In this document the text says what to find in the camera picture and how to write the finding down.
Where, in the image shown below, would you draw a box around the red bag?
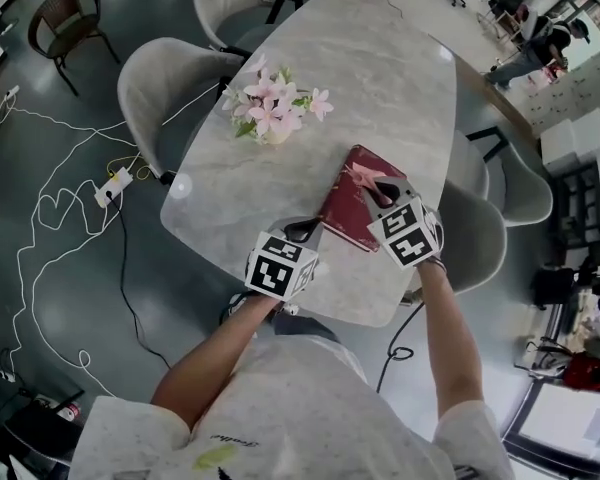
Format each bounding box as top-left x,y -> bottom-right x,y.
563,352 -> 600,394

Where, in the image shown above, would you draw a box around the person's white speckled t-shirt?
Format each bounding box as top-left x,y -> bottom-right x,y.
69,335 -> 516,480

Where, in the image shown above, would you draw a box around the white power strip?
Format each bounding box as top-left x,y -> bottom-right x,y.
93,166 -> 134,207

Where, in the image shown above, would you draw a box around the person's right forearm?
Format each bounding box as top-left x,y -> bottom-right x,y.
417,262 -> 486,417

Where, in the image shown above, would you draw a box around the yellow cable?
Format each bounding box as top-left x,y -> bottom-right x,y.
104,153 -> 154,182

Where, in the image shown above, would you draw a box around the cream pot with pink flowers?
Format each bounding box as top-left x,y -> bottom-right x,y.
222,52 -> 335,145

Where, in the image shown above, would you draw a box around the person's left forearm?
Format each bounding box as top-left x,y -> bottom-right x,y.
149,295 -> 281,429

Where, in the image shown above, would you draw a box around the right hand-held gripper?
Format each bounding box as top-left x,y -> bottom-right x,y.
362,177 -> 444,272

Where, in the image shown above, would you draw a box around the white charger with cable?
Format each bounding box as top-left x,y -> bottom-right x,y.
0,85 -> 21,124

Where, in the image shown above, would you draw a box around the pink cloth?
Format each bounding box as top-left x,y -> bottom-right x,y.
344,161 -> 396,207

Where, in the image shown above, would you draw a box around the white storage boxes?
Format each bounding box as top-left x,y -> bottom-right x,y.
539,107 -> 600,177

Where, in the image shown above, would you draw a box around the dark red hardcover book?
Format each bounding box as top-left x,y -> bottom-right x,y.
317,143 -> 409,254

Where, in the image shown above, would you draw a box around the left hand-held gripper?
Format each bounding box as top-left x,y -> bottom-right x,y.
243,216 -> 326,302

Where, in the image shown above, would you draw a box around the long white cable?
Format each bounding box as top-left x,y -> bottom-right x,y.
12,132 -> 146,399

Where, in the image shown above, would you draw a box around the black cable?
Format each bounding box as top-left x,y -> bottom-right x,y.
107,195 -> 174,369
376,297 -> 427,394

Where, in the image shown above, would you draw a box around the brown wicker chair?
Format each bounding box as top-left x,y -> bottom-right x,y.
27,0 -> 121,97

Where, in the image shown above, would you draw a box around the black backpack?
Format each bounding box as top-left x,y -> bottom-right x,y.
532,266 -> 579,310

